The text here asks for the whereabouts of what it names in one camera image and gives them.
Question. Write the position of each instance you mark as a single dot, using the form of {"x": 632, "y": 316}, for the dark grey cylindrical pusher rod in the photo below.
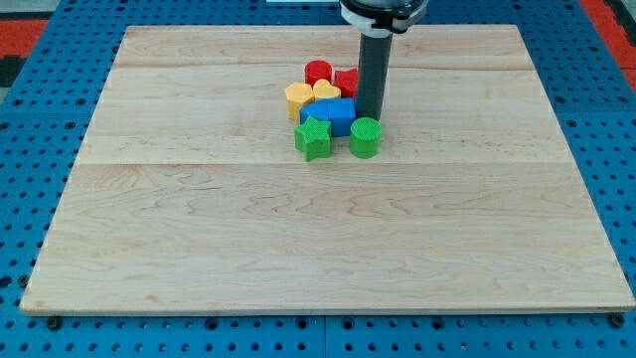
{"x": 374, "y": 58}

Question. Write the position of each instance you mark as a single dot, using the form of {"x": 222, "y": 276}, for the black white robot wrist mount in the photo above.
{"x": 381, "y": 18}

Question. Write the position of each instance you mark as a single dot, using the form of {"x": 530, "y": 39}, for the green cylinder block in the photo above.
{"x": 365, "y": 137}

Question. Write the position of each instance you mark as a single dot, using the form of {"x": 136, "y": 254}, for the red star block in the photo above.
{"x": 347, "y": 82}

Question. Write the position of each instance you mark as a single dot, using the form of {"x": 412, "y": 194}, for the yellow heart block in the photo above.
{"x": 323, "y": 89}

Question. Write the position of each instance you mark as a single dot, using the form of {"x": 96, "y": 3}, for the red cylinder block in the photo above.
{"x": 317, "y": 70}

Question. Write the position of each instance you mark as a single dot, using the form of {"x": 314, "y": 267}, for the blue cube block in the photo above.
{"x": 341, "y": 114}

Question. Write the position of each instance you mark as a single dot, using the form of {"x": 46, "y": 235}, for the yellow hexagon block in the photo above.
{"x": 297, "y": 95}

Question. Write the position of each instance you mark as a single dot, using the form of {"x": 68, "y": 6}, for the green star block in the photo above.
{"x": 313, "y": 138}

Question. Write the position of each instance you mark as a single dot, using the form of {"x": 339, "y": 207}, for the light wooden board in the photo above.
{"x": 189, "y": 198}

